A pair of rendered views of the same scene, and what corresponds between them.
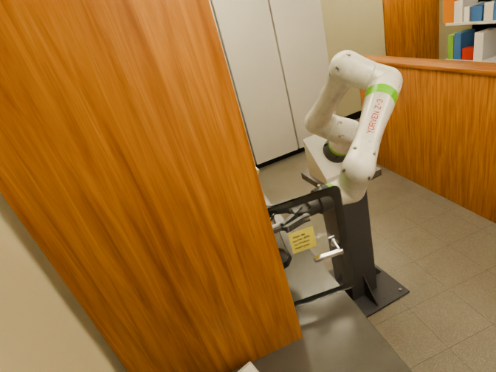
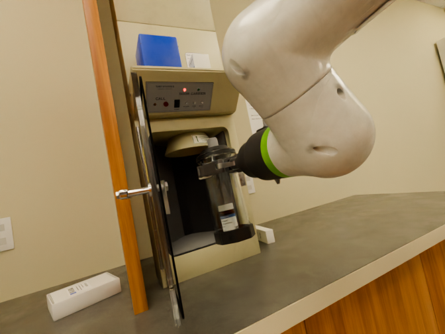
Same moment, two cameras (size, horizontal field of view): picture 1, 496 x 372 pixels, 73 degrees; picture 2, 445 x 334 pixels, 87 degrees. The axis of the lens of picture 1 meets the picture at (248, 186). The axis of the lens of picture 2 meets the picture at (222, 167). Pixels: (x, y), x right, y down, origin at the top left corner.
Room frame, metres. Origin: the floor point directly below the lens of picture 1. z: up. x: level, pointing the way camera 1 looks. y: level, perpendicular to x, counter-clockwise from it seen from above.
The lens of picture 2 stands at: (0.80, -0.61, 1.19)
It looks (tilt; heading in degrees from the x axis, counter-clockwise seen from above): 4 degrees up; 74
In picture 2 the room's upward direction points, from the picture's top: 11 degrees counter-clockwise
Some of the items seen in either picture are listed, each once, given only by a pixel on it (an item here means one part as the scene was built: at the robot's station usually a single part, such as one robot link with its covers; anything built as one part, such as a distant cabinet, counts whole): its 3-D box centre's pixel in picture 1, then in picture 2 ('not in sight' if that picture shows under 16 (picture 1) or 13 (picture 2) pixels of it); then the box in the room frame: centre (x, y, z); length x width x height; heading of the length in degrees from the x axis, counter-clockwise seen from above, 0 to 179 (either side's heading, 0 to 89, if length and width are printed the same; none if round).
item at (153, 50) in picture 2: not in sight; (157, 61); (0.86, 0.03, 1.56); 0.10 x 0.10 x 0.09; 10
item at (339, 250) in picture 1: (327, 251); (135, 193); (0.76, -0.17, 1.20); 0.10 x 0.05 x 0.03; 93
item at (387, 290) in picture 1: (348, 237); not in sight; (1.67, -0.53, 0.45); 0.48 x 0.48 x 0.90; 15
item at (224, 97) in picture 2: not in sight; (190, 93); (0.93, 0.04, 1.46); 0.32 x 0.12 x 0.10; 10
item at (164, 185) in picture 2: not in sight; (163, 197); (0.80, -0.20, 1.18); 0.02 x 0.02 x 0.06; 3
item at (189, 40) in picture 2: not in sight; (182, 151); (0.90, 0.22, 1.33); 0.32 x 0.25 x 0.77; 10
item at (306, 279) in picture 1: (301, 255); (152, 195); (0.78, -0.09, 1.19); 0.30 x 0.01 x 0.40; 93
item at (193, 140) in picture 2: not in sight; (189, 144); (0.92, 0.20, 1.34); 0.18 x 0.18 x 0.05
